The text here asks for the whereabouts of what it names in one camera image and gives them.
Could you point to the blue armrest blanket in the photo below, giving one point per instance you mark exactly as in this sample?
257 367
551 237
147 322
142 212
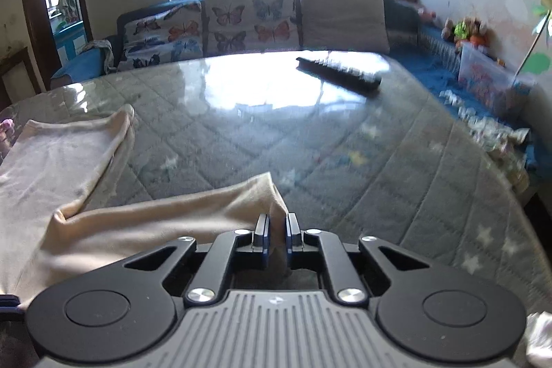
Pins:
75 66

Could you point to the blue cabinet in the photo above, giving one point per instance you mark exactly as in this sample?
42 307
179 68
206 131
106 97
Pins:
71 40

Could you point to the plain beige pillow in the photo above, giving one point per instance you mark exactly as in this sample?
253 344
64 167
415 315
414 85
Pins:
343 21

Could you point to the clear plastic toy box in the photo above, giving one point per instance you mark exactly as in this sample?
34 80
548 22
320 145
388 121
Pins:
491 83

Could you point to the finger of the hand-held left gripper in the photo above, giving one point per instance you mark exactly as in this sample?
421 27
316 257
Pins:
8 304

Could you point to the cream cloth garment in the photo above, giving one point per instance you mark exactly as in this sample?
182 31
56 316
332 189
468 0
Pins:
129 230

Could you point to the grey crumpled cloth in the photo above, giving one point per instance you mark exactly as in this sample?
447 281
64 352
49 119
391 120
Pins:
100 51

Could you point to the white cloth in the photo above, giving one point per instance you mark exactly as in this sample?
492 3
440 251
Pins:
539 342

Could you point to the butterfly print pillow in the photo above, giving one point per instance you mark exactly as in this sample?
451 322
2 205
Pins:
164 36
250 19

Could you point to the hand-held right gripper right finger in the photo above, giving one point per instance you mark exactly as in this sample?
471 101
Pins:
291 241

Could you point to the green flower wall sticker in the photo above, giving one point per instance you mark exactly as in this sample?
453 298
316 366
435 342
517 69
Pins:
539 62

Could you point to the black remote control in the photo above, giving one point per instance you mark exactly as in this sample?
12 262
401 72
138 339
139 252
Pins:
340 75

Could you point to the dark blue sofa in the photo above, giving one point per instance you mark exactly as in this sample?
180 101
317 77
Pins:
401 12

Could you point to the pile of small toys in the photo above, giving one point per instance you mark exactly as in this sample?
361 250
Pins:
491 131

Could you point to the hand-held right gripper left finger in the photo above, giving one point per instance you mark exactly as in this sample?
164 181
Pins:
262 241

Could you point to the plush toys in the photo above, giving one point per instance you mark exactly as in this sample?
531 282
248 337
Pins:
468 31

